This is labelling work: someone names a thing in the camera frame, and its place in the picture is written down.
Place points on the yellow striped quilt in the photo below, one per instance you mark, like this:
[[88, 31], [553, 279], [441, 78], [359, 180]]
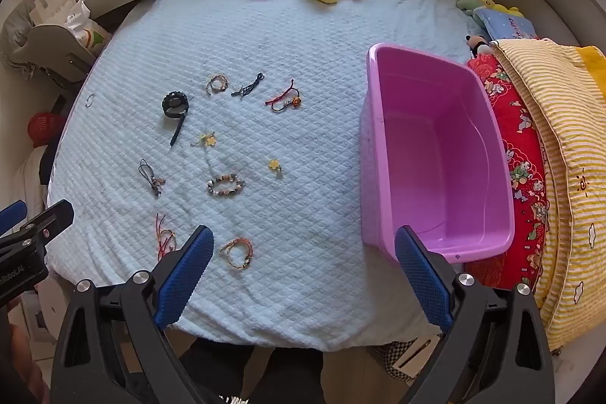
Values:
[[568, 148]]

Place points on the panda plush toy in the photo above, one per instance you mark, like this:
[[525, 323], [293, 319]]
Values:
[[478, 44]]

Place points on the red printed quilt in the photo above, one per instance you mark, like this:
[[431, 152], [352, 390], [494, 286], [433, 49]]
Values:
[[516, 158]]

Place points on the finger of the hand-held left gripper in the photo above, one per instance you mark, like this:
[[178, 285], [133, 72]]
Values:
[[47, 219], [12, 214]]

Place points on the blue printed pillow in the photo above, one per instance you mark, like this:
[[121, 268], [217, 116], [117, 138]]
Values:
[[509, 25]]

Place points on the grey chair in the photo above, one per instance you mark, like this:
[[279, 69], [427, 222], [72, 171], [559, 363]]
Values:
[[42, 49]]

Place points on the purple plastic basin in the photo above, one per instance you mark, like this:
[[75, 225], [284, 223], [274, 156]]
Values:
[[426, 148]]

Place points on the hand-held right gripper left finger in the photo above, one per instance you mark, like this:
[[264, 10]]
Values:
[[184, 276]]

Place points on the red basket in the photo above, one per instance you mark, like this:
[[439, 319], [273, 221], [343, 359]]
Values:
[[45, 127]]

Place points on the green plush toy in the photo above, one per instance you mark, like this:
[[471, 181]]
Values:
[[473, 1]]

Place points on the black and white checkered bag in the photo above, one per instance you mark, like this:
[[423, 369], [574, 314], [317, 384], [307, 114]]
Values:
[[407, 356]]

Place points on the light blue quilted blanket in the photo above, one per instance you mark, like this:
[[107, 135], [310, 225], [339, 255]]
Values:
[[284, 44]]

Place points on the person's legs in dark pants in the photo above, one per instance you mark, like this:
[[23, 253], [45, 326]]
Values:
[[251, 371]]

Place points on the black wrist watch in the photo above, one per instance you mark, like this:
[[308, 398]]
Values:
[[175, 106]]

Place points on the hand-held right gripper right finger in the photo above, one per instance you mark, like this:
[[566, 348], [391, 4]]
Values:
[[423, 276]]

